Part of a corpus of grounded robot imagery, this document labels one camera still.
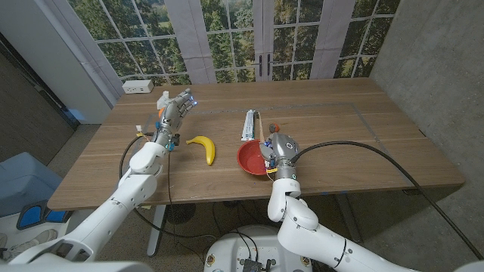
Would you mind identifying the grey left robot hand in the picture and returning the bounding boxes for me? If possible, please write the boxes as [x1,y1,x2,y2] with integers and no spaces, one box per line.
[153,88,198,148]

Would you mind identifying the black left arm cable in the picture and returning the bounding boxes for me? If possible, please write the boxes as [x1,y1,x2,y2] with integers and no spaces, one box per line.
[119,131,219,240]

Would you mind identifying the black round disc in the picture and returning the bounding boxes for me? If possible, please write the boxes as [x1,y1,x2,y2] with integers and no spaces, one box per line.
[166,203,197,226]

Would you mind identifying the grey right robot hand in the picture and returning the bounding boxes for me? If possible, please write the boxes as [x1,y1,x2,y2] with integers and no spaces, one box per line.
[259,131,299,172]

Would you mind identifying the black blue foot pedal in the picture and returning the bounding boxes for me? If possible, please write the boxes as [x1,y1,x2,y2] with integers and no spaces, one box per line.
[16,199,75,230]

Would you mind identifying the crumpled white tissue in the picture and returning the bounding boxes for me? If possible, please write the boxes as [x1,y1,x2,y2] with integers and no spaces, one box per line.
[157,91,175,110]

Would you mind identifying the wooden toothbrush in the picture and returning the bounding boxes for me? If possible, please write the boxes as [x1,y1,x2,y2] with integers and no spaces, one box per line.
[256,110,266,144]

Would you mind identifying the white partition panel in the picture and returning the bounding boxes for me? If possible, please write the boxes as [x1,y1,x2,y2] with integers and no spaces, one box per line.
[0,0,126,125]

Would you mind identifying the white green toothpaste tube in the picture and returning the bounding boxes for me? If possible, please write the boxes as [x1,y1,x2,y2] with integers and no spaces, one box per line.
[240,109,256,143]

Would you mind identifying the white table leg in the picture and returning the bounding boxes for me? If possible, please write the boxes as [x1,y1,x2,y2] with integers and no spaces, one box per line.
[146,204,167,258]

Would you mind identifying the printed window backdrop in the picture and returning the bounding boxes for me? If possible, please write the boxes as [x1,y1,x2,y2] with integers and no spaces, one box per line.
[67,0,402,86]

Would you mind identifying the white sneaker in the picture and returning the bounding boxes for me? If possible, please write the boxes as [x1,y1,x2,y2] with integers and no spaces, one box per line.
[0,228,60,264]

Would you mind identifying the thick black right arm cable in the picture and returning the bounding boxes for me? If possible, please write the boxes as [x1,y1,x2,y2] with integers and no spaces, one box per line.
[289,141,484,260]

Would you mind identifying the white power strip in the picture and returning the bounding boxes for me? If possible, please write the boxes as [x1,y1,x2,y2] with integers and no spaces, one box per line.
[122,79,155,94]

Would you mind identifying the white robot torso base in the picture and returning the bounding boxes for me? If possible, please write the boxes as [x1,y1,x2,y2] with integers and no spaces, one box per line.
[203,225,314,272]

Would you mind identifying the red bowl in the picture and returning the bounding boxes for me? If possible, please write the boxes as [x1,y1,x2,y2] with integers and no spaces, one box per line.
[237,138,270,176]

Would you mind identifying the yellow banana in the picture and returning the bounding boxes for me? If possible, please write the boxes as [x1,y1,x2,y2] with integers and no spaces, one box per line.
[185,135,216,166]

